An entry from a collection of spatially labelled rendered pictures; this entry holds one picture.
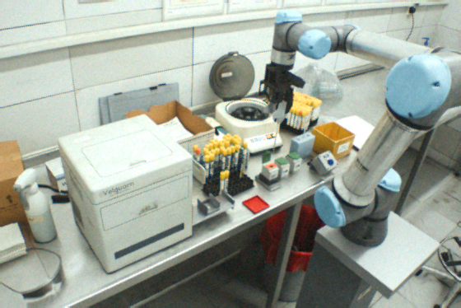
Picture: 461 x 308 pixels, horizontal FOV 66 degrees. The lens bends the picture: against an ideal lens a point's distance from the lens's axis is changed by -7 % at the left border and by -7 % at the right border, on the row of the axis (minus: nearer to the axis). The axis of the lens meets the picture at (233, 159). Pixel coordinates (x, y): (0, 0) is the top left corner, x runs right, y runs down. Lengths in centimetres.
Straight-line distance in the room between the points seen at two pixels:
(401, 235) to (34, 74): 133
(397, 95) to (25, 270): 103
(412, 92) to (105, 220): 74
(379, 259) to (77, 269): 86
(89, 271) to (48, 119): 63
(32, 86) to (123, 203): 65
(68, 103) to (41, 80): 14
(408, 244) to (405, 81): 64
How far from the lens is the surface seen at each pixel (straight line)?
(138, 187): 96
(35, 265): 119
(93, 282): 111
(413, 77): 76
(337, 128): 170
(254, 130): 155
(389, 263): 120
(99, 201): 93
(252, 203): 131
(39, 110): 149
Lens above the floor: 173
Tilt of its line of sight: 34 degrees down
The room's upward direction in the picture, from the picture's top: 5 degrees clockwise
